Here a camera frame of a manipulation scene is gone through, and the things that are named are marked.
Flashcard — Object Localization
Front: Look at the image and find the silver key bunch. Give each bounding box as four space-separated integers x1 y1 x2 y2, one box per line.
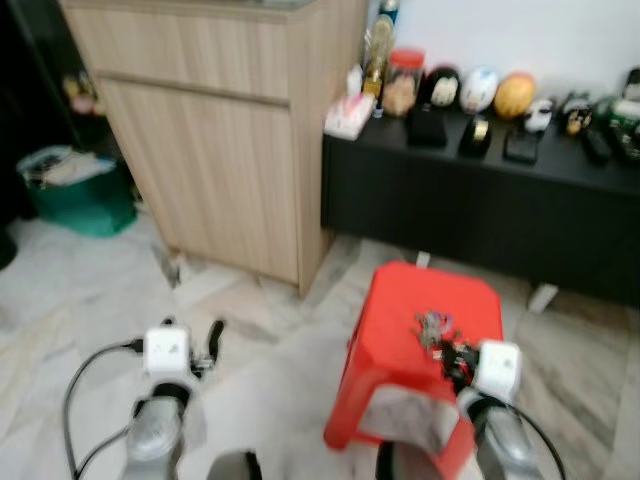
414 310 447 337

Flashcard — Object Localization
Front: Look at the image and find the red plastic stool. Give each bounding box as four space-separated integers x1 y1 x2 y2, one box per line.
324 261 505 480

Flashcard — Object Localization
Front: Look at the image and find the robot right leg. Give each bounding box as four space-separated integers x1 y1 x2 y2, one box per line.
375 440 399 480

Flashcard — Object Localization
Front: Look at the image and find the low black sideboard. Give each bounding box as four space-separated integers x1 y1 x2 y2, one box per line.
321 105 640 313

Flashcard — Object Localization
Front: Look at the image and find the green storage bin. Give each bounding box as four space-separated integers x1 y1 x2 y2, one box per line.
17 144 139 239

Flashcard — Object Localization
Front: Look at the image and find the light wooden cabinet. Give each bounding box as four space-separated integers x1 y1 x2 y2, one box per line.
58 0 371 297

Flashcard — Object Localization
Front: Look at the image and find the black case with gold emblem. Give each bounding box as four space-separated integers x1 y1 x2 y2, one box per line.
457 116 494 160

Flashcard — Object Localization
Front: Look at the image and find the flat black wallet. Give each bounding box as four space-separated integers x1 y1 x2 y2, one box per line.
502 129 542 165

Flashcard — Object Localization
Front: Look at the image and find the black box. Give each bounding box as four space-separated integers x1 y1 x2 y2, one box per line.
407 104 449 149

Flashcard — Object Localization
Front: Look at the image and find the small white toy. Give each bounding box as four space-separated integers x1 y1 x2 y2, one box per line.
523 97 555 134

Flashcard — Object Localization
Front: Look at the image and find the black remote control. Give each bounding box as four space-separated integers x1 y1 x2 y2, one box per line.
580 125 614 167
610 125 640 166

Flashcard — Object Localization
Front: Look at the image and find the pink tissue pack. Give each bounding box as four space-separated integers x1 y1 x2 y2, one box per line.
324 68 377 140

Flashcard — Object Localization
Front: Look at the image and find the orange round toy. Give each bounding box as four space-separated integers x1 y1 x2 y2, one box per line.
494 71 539 121

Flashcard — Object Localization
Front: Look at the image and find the black and white round toy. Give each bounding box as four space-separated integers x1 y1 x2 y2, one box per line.
417 64 462 111

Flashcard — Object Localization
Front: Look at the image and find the small black and yellow figurine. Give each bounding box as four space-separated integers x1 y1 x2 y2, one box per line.
558 92 593 138

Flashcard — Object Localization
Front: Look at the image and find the clear jar with red lid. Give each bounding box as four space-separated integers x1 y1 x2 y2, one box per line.
383 47 427 119

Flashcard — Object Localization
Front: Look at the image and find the green mug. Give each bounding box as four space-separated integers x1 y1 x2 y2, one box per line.
600 92 640 131

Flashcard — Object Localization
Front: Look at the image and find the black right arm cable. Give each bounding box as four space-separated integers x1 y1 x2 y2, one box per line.
485 393 569 480

